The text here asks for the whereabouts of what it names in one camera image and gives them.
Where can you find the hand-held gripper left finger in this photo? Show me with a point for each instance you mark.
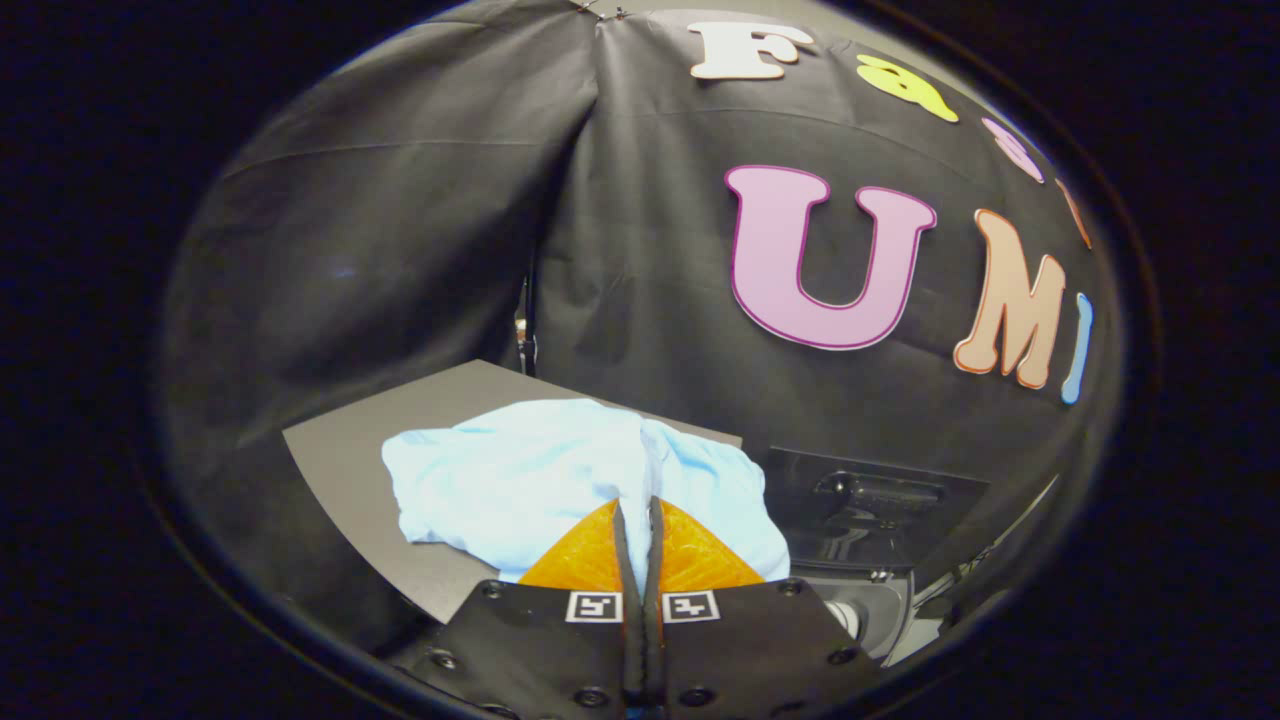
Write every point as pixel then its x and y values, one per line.
pixel 540 640

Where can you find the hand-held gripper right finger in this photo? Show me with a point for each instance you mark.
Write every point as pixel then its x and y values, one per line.
pixel 760 640

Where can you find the light blue garment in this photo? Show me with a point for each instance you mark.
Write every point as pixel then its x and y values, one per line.
pixel 510 480

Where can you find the white cabinet with dark top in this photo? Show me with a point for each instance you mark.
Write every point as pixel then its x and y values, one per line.
pixel 350 450

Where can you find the metal backdrop stand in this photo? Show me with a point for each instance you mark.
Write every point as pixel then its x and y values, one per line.
pixel 526 330

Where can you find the black backdrop cloth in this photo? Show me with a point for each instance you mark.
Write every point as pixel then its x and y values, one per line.
pixel 400 220

